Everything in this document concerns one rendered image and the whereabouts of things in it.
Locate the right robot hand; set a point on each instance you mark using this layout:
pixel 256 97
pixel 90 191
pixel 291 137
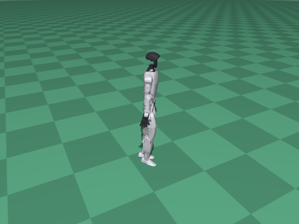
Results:
pixel 144 121

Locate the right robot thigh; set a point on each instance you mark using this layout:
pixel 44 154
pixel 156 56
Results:
pixel 152 128

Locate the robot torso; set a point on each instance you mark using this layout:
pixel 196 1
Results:
pixel 153 86

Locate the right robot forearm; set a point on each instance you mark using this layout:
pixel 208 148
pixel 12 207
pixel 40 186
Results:
pixel 146 106

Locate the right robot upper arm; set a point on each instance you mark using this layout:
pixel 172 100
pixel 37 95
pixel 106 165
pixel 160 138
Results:
pixel 147 85

